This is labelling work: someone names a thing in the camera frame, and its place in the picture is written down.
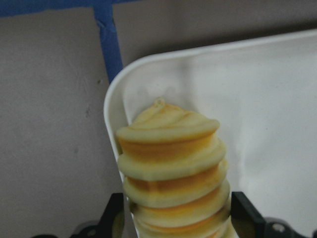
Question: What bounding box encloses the white tray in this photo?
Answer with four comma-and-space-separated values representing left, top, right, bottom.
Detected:
104, 30, 317, 236

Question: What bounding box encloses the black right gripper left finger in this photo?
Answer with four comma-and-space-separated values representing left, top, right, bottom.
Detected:
98, 193, 124, 238

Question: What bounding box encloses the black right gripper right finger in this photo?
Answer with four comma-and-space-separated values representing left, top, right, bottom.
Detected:
231, 191, 266, 238

